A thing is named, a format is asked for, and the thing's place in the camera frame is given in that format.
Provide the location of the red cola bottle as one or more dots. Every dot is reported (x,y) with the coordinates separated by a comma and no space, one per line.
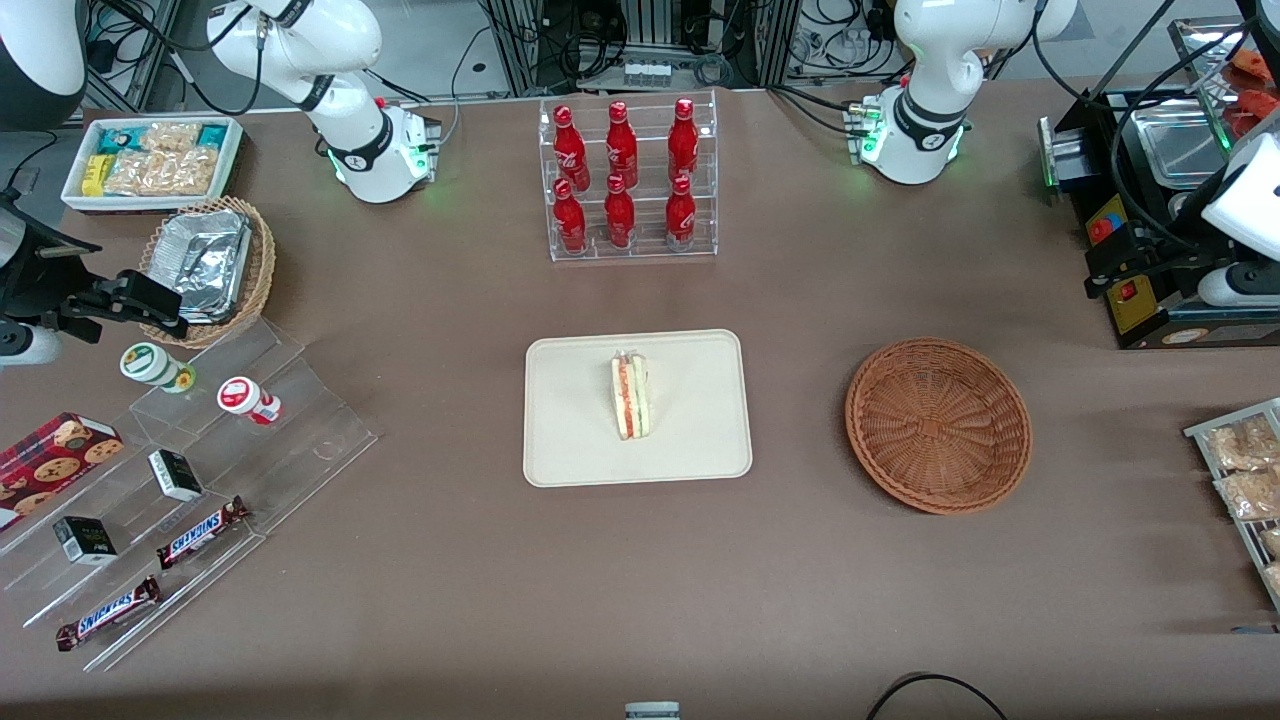
(569,150)
(683,140)
(570,222)
(619,218)
(680,215)
(621,148)

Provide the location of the red cookie box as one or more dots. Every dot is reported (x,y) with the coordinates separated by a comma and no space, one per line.
(50,462)

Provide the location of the white power strip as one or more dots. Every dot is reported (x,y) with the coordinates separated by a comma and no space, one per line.
(647,74)

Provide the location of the snickers chocolate bar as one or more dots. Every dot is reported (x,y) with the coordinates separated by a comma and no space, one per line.
(108,613)
(200,533)

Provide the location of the white rectangular snack bin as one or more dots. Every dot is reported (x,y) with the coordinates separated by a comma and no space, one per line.
(72,190)

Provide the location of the clear bagged snack pack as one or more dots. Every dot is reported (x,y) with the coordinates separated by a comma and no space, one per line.
(1245,445)
(1250,495)

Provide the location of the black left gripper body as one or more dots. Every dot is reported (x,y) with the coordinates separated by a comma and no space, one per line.
(1172,261)

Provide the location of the yellow snack packet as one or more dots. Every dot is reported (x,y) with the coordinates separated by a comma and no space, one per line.
(97,174)

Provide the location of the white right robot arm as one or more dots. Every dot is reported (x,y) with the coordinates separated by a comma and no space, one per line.
(340,120)

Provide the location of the clear acrylic stepped display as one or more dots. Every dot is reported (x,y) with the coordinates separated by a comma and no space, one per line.
(300,440)

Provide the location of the clear bag of crackers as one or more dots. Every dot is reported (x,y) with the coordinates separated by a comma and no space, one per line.
(165,172)

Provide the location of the clear acrylic bottle rack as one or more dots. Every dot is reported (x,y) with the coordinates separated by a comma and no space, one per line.
(650,225)

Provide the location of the small grey device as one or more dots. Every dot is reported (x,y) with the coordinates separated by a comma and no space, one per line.
(652,711)

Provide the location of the aluminium foil tray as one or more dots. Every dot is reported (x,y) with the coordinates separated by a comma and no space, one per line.
(205,262)

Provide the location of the light wicker basket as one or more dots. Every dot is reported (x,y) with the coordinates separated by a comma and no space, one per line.
(262,260)

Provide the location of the black food warmer machine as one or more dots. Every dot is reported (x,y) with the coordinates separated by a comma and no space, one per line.
(1135,310)

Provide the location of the cream plastic tray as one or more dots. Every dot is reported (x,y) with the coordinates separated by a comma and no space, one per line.
(570,415)

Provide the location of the metal snack tray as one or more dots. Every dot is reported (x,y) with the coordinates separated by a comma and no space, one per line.
(1200,430)

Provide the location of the small black carton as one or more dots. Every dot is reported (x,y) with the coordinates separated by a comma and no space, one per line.
(176,476)
(85,541)

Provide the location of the steel warmer pan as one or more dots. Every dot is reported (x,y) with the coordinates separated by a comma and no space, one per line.
(1180,150)

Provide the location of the red lid yogurt cup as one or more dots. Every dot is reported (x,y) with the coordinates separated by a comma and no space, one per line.
(240,396)

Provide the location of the triangular sandwich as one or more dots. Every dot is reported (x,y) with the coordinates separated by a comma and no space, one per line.
(630,395)

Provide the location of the green lid yogurt cup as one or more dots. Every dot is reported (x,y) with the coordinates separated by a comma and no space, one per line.
(150,364)

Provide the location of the round brown wicker basket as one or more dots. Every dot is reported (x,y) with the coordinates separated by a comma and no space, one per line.
(940,425)

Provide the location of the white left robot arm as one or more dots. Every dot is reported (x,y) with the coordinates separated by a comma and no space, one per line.
(930,60)

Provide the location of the teal snack packet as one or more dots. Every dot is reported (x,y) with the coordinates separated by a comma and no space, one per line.
(120,140)
(212,135)

